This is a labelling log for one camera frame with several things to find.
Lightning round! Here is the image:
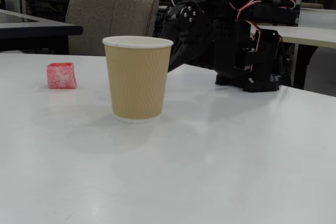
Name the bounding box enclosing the white table beige edge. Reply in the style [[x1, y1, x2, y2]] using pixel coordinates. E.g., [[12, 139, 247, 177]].
[[250, 24, 336, 90]]

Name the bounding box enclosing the red foam cube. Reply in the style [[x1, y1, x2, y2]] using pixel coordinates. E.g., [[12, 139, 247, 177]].
[[46, 62, 78, 90]]

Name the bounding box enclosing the wide beige fabric chair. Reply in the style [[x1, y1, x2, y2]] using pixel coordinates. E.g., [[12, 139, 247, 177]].
[[65, 0, 160, 57]]

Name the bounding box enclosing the plain white table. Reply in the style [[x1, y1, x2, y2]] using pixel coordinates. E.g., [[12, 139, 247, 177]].
[[299, 7, 336, 27]]

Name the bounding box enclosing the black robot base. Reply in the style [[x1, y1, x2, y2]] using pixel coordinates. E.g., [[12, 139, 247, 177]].
[[215, 28, 287, 93]]

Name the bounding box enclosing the tan ripple paper cup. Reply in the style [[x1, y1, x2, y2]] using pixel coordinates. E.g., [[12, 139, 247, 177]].
[[102, 36, 174, 124]]

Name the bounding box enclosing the dark-edged grey table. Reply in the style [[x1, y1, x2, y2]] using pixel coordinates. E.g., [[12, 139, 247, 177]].
[[0, 8, 84, 53]]

